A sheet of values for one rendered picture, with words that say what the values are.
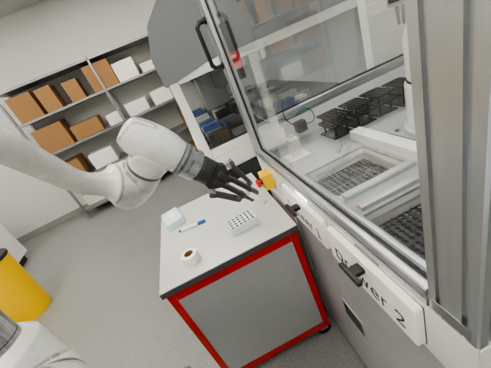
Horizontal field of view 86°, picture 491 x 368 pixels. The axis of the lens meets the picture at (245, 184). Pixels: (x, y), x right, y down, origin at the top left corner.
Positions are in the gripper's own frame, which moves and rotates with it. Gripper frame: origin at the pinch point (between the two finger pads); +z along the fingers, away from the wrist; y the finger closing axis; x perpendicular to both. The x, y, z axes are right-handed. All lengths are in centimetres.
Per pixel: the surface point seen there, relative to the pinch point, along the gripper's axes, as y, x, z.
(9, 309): -225, 150, -61
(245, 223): -17.1, 21.3, 14.5
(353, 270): 2.4, -31.9, 13.5
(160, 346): -130, 57, 32
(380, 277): 5.4, -37.6, 13.6
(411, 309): 5.1, -45.5, 13.5
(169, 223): -44, 50, -5
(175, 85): 15, 80, -32
